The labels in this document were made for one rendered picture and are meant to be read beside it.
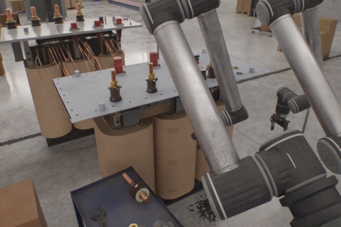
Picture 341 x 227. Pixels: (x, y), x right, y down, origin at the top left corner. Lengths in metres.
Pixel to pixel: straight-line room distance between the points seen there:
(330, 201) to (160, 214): 0.92
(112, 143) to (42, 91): 1.64
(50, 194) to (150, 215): 1.77
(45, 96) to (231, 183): 2.73
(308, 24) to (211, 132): 1.00
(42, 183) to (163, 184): 1.48
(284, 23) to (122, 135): 1.27
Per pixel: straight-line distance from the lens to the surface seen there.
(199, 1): 1.29
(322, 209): 1.10
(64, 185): 3.27
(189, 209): 2.83
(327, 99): 1.54
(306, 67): 1.55
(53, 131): 3.65
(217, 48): 1.39
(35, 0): 13.56
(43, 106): 3.51
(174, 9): 1.27
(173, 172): 2.41
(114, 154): 2.04
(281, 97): 2.13
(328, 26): 8.12
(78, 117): 1.64
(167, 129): 2.13
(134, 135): 1.97
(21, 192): 1.92
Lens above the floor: 2.14
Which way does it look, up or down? 26 degrees down
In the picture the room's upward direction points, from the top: straight up
